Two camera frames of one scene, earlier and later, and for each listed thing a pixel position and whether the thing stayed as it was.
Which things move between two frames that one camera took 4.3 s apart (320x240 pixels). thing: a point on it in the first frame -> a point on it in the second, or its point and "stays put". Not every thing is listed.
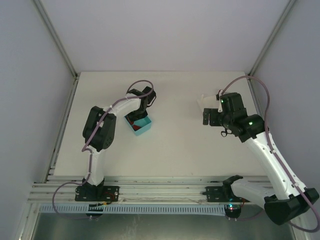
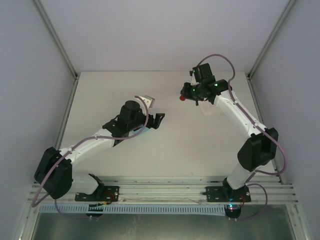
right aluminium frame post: [252, 69] stays put
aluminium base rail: [61, 190] stays put
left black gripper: [136, 115] -> [152, 120]
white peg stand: [208, 102] stays put
